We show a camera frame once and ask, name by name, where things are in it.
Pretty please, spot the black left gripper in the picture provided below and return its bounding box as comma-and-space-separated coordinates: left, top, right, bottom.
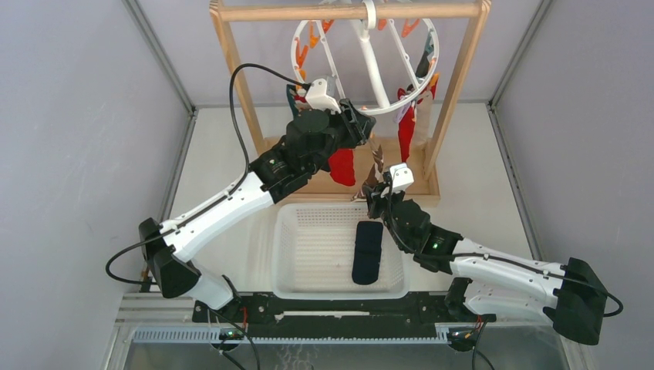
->
306, 99, 376, 177

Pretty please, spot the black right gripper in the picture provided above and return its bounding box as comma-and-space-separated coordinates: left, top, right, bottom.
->
365, 183, 410, 253

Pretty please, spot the navy sock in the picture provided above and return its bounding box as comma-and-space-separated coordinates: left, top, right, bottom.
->
352, 221, 384, 285

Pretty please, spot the red sock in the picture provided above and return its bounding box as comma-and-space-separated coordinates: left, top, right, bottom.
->
394, 98, 423, 162
328, 149, 356, 187

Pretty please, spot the brown striped sock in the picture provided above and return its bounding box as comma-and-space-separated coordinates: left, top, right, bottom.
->
350, 143, 384, 202

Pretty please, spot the beige reindeer sock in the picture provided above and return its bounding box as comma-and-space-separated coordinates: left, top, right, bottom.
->
412, 72, 440, 146

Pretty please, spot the white round clip hanger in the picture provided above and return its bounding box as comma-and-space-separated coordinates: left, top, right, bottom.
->
290, 1, 440, 116

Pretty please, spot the white perforated plastic basket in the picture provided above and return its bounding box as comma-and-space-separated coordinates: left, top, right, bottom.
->
271, 203, 410, 300

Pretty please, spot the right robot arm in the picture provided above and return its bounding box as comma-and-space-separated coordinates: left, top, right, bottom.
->
364, 184, 611, 345

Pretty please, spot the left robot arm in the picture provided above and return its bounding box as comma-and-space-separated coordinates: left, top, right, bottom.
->
139, 99, 376, 321

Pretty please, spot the wooden hanger stand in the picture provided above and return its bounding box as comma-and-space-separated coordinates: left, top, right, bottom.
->
209, 1, 491, 204

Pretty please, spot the dark green sock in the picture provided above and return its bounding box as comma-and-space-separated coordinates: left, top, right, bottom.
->
285, 84, 308, 118

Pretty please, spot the black grey sock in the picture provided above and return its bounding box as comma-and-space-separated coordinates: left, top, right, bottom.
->
415, 33, 434, 79

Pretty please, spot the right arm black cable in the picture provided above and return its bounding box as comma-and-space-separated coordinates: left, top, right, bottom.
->
383, 173, 625, 318

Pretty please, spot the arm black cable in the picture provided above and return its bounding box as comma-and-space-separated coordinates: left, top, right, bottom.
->
383, 173, 625, 318
105, 63, 310, 286

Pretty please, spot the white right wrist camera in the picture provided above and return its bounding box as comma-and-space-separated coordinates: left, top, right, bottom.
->
381, 163, 414, 197

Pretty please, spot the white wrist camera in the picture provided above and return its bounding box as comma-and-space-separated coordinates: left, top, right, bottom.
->
305, 76, 341, 114
381, 163, 414, 197

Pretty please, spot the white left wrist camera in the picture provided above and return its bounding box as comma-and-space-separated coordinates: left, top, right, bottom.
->
305, 76, 341, 114

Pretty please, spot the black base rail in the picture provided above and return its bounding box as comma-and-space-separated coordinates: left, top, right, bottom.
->
191, 291, 497, 340

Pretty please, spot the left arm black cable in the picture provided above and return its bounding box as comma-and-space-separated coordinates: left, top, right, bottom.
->
105, 63, 310, 286

